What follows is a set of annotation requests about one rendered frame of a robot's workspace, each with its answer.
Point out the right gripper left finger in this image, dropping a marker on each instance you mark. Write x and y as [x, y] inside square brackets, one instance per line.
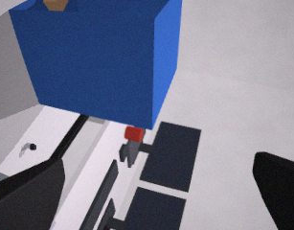
[29, 199]

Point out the large blue box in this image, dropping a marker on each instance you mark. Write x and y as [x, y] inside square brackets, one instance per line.
[105, 65]

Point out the tan wooden block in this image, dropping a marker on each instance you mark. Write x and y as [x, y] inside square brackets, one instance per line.
[55, 5]

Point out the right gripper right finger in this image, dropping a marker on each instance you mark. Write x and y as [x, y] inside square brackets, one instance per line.
[274, 176]

